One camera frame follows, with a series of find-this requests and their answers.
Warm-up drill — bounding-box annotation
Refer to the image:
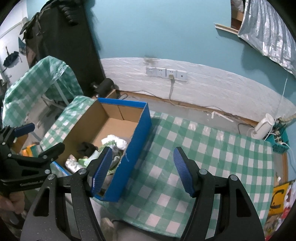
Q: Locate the white grey patterned cloth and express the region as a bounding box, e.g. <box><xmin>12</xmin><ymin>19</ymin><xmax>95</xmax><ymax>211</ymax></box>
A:
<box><xmin>65</xmin><ymin>155</ymin><xmax>85</xmax><ymax>174</ymax></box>

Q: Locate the light green cloth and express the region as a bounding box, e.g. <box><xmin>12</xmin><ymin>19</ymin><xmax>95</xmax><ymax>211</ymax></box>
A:
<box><xmin>78</xmin><ymin>158</ymin><xmax>92</xmax><ymax>168</ymax></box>

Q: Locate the green sparkly scouring cloth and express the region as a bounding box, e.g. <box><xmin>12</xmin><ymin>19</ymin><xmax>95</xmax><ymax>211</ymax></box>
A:
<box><xmin>108</xmin><ymin>144</ymin><xmax>123</xmax><ymax>175</ymax></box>

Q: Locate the person's left hand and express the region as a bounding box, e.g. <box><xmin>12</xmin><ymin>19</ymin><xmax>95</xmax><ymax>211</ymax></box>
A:
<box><xmin>0</xmin><ymin>191</ymin><xmax>25</xmax><ymax>214</ymax></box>

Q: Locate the yellow black bag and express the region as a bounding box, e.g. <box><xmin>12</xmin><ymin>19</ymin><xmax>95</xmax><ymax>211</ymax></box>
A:
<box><xmin>268</xmin><ymin>182</ymin><xmax>290</xmax><ymax>216</ymax></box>

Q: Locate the green checkered tablecloth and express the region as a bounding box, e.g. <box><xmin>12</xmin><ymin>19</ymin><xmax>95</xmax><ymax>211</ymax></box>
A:
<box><xmin>103</xmin><ymin>112</ymin><xmax>274</xmax><ymax>237</ymax></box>

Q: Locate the green checkered covered chair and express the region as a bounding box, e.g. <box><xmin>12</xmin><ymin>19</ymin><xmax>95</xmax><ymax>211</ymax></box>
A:
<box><xmin>2</xmin><ymin>56</ymin><xmax>95</xmax><ymax>151</ymax></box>

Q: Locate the white electric kettle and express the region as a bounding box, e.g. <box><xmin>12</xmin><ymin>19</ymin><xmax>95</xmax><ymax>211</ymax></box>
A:
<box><xmin>251</xmin><ymin>113</ymin><xmax>274</xmax><ymax>140</ymax></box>

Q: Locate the blue cardboard box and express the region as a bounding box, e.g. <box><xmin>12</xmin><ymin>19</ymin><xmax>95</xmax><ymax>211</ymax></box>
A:
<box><xmin>41</xmin><ymin>96</ymin><xmax>152</xmax><ymax>202</ymax></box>

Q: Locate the teal plastic basket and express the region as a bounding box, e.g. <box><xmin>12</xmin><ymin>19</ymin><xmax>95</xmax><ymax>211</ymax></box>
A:
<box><xmin>266</xmin><ymin>123</ymin><xmax>289</xmax><ymax>154</ymax></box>

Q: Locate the black cylinder object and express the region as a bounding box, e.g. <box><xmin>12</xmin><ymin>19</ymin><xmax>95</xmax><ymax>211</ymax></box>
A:
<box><xmin>91</xmin><ymin>78</ymin><xmax>115</xmax><ymax>98</ymax></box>

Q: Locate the silver foil curtain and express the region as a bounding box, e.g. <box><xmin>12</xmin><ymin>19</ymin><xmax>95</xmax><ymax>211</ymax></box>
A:
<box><xmin>238</xmin><ymin>1</ymin><xmax>295</xmax><ymax>75</ymax></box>

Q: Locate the white wall socket strip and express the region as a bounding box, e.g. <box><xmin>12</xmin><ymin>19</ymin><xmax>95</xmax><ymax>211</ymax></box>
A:
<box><xmin>146</xmin><ymin>67</ymin><xmax>188</xmax><ymax>81</ymax></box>

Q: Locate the grey plug cable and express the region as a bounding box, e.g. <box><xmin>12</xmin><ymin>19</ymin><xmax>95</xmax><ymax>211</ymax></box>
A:
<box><xmin>168</xmin><ymin>75</ymin><xmax>176</xmax><ymax>105</ymax></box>

